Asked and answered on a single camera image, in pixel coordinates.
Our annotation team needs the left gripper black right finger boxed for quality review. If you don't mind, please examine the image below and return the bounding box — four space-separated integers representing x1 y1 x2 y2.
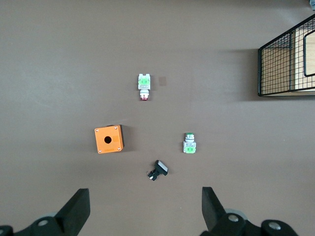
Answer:
200 187 299 236

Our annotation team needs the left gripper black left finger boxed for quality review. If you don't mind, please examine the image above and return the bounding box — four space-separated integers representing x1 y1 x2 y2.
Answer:
0 188 91 236

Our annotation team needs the red push button switch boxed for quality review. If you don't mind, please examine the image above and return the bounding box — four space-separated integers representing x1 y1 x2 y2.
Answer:
137 73 152 102

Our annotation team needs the black rectangular switch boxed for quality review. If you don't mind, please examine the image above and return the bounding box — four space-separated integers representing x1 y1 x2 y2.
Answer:
147 160 169 182

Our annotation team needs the green push button switch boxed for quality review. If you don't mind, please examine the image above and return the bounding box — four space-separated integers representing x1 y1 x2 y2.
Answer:
183 132 197 154

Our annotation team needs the orange button enclosure box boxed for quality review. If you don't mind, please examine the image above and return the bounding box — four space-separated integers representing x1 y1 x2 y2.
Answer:
94 124 125 154

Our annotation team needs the wooden tray with wire sides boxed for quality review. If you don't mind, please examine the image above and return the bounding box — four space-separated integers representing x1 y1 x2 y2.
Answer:
257 13 315 97

